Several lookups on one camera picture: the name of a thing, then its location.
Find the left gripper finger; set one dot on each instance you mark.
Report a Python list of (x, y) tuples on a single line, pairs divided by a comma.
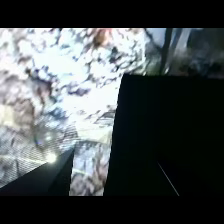
[(46, 180)]

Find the dark garment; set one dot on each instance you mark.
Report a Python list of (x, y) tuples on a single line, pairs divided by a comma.
[(166, 133)]

